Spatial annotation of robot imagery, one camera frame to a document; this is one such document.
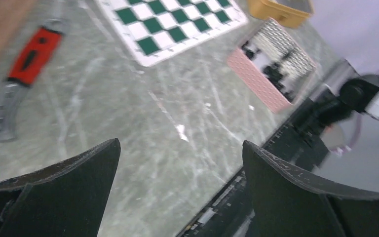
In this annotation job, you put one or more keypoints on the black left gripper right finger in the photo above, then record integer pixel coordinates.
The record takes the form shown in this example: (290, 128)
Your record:
(289, 201)

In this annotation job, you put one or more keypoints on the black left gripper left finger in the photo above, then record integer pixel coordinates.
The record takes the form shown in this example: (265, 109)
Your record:
(66, 199)

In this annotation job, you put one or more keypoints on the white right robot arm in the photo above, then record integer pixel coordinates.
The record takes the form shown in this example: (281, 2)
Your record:
(342, 93)

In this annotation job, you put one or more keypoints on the green white chess board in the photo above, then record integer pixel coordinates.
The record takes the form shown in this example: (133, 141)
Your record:
(155, 30)

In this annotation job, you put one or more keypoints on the red grey tool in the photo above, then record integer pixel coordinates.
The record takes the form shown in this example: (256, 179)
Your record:
(25, 70)

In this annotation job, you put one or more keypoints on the pink metal tray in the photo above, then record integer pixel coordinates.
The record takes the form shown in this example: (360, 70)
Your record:
(272, 65)

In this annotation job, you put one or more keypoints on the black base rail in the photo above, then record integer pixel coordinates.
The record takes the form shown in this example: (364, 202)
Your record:
(231, 208)

